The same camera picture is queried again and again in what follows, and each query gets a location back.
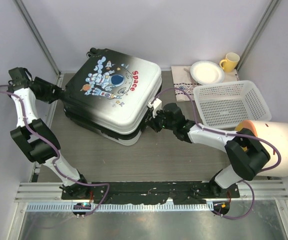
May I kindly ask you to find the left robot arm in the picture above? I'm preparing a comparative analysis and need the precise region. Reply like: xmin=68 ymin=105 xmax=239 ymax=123
xmin=7 ymin=67 xmax=90 ymax=200

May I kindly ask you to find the yellow mug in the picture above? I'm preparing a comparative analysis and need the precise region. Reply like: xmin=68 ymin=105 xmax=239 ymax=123
xmin=219 ymin=52 xmax=240 ymax=73

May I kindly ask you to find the patterned cloth napkin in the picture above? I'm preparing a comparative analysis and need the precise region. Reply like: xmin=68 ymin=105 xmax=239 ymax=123
xmin=171 ymin=66 xmax=198 ymax=102

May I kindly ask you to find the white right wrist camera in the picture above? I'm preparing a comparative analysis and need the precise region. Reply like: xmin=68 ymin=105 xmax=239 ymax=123
xmin=147 ymin=97 xmax=162 ymax=118

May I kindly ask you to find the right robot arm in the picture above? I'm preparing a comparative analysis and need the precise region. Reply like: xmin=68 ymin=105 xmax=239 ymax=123
xmin=146 ymin=99 xmax=270 ymax=198

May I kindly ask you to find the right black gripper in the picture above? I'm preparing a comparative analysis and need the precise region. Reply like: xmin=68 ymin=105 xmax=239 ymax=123
xmin=147 ymin=106 xmax=176 ymax=132

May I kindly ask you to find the white round plate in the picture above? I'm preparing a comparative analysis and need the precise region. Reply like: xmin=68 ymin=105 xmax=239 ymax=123
xmin=190 ymin=60 xmax=225 ymax=85

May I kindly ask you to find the white slotted cable duct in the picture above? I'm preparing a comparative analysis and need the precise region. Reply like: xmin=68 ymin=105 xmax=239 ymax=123
xmin=26 ymin=200 xmax=213 ymax=213

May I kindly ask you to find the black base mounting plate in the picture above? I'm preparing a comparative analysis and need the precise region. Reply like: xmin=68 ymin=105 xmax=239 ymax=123
xmin=60 ymin=181 xmax=240 ymax=205

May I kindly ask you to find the white cylindrical bin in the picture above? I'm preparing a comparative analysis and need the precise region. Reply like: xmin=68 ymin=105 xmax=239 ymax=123
xmin=233 ymin=119 xmax=288 ymax=178

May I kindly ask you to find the black white space suitcase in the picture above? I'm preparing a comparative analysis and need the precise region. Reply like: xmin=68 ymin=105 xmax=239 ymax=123
xmin=62 ymin=47 xmax=162 ymax=146

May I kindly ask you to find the white plastic mesh basket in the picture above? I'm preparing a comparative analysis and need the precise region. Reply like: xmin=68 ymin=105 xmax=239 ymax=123
xmin=193 ymin=80 xmax=272 ymax=129

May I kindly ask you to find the aluminium rail frame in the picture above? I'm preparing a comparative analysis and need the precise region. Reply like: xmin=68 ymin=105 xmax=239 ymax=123
xmin=15 ymin=180 xmax=288 ymax=205

